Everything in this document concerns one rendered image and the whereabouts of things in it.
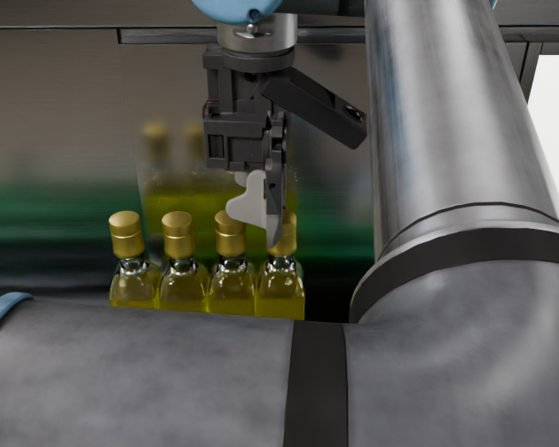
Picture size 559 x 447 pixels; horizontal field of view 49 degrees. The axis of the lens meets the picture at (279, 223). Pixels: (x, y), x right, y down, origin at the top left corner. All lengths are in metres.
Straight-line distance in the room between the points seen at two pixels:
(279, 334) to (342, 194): 0.66
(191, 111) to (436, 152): 0.55
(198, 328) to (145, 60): 0.61
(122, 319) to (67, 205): 0.73
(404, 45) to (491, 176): 0.11
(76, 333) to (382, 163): 0.15
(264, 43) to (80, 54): 0.30
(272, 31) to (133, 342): 0.44
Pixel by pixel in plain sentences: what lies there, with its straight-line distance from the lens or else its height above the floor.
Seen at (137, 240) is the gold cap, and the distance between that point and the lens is 0.71.
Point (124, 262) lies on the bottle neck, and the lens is 0.73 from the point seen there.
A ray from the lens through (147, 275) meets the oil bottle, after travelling 0.74.
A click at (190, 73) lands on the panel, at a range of 0.75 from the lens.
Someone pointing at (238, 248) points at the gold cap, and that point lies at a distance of 0.70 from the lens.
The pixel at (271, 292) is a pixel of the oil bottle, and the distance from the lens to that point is 0.72.
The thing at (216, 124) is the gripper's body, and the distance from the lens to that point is 0.61.
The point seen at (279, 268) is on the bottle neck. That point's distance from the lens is 0.71.
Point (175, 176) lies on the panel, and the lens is 0.81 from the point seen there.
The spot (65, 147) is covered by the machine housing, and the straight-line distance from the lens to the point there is 0.86.
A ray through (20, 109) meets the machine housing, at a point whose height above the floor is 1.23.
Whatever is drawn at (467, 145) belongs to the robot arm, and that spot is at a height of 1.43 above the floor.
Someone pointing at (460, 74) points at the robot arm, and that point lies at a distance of 0.29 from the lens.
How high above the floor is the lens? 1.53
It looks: 33 degrees down
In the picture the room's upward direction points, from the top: straight up
